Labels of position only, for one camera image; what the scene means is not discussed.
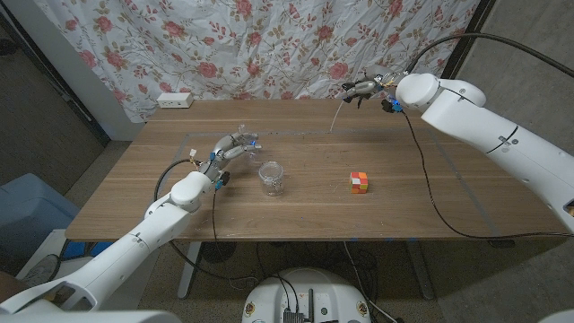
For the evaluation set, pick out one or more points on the small clear vial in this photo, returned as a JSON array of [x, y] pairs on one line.
[[244, 137]]

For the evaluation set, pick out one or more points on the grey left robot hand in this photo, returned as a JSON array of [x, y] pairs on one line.
[[224, 150]]

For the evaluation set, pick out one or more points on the blue storage bin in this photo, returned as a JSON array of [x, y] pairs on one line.
[[27, 211]]

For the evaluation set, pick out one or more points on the Rubik's cube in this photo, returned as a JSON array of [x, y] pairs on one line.
[[359, 183]]

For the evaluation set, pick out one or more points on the clear glass cup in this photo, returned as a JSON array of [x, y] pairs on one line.
[[271, 179]]

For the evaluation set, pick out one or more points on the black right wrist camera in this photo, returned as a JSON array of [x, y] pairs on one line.
[[389, 106]]

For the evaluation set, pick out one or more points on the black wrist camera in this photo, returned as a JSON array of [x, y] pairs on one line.
[[223, 180], [389, 106]]

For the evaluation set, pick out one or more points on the white power strip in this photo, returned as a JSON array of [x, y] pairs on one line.
[[175, 100]]

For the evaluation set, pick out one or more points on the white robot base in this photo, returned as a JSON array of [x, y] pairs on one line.
[[332, 296]]

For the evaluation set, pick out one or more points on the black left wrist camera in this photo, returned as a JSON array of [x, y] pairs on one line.
[[223, 180]]

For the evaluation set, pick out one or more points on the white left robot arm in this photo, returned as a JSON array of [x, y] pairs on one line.
[[125, 251]]

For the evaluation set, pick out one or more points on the grey sneaker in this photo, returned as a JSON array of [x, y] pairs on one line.
[[42, 269]]

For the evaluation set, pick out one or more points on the black backdrop stand pole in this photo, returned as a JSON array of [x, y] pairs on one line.
[[462, 54]]

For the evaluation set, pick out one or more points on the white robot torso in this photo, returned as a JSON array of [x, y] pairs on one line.
[[89, 317]]

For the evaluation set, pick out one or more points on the floral backdrop cloth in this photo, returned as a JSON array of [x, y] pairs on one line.
[[224, 45]]

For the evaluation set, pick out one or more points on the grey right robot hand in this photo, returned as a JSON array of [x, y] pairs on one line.
[[367, 86]]

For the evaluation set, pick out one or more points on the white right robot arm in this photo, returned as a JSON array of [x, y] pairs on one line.
[[493, 130]]

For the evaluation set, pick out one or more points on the grey table leg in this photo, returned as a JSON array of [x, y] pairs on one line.
[[421, 273], [188, 273]]

